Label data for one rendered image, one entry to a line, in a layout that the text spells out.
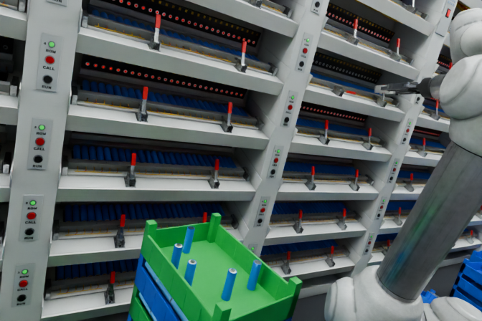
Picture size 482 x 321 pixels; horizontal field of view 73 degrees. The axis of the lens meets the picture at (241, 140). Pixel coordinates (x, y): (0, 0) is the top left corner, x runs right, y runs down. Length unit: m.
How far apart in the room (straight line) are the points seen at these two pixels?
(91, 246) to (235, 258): 0.42
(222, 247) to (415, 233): 0.45
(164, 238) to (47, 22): 0.55
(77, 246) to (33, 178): 0.24
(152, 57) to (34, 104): 0.29
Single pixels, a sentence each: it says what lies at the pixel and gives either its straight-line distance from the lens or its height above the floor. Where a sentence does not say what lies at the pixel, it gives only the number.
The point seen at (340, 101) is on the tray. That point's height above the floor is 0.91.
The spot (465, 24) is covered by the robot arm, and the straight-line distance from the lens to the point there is 1.27.
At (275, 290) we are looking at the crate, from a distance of 0.76.
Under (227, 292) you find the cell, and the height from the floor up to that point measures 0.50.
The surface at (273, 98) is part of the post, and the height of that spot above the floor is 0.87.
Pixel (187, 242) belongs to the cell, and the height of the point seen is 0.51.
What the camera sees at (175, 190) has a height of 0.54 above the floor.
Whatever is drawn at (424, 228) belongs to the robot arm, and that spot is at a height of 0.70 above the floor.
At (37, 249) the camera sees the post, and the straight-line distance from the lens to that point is 1.01.
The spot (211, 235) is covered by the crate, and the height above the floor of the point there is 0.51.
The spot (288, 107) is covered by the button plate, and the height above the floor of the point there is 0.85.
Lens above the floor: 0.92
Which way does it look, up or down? 11 degrees down
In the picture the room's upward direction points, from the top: 14 degrees clockwise
